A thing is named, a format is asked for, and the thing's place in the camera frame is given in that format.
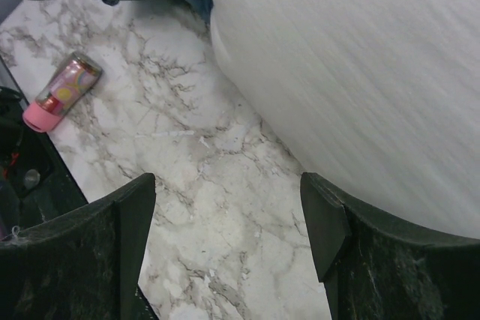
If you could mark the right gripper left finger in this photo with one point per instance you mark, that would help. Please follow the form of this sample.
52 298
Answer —
84 264

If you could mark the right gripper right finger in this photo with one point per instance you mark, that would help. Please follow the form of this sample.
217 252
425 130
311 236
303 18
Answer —
375 265

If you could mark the blue patterned pillowcase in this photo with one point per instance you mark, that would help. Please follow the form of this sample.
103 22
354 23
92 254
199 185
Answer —
203 8

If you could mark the white pillow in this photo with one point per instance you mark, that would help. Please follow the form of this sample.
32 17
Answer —
380 97

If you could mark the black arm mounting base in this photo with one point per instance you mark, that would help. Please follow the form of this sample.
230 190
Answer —
36 185

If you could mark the pink capped small bottle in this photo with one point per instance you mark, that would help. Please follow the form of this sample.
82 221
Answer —
72 79

